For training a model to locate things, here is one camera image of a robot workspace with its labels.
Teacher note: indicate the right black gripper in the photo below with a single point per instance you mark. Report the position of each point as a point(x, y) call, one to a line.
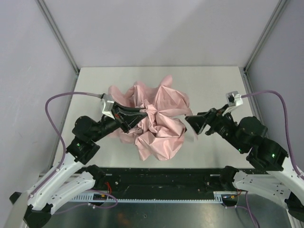
point(212, 122)

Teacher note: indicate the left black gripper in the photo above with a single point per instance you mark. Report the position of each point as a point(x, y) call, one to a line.
point(118, 118)

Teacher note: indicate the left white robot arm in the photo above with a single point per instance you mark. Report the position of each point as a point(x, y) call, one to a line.
point(36, 206)

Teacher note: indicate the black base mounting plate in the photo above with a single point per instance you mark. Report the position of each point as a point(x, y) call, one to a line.
point(163, 184)

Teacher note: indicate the aluminium frame rail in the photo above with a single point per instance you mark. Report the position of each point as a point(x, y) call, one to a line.
point(252, 99)

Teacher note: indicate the aluminium frame post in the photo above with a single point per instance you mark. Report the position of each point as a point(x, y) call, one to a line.
point(268, 29)
point(57, 34)

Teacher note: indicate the left aluminium frame post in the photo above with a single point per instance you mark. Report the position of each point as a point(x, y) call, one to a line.
point(57, 34)

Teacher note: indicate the pink folding umbrella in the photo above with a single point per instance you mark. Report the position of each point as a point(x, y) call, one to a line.
point(161, 133)

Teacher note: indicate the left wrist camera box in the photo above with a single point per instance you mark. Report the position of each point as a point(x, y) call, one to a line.
point(107, 105)

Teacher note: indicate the right aluminium frame post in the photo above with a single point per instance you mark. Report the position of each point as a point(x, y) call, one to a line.
point(268, 29)

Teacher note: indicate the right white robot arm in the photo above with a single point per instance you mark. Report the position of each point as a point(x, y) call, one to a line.
point(248, 136)

